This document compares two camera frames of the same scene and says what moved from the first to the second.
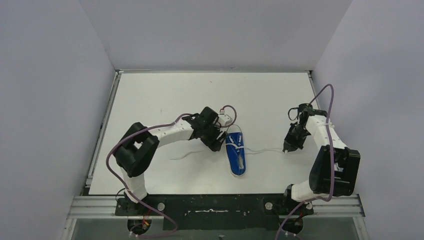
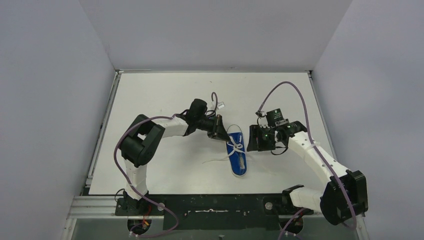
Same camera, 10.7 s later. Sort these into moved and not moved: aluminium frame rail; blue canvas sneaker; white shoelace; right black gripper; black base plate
Moved: right black gripper; white shoelace
Not moved: black base plate; blue canvas sneaker; aluminium frame rail
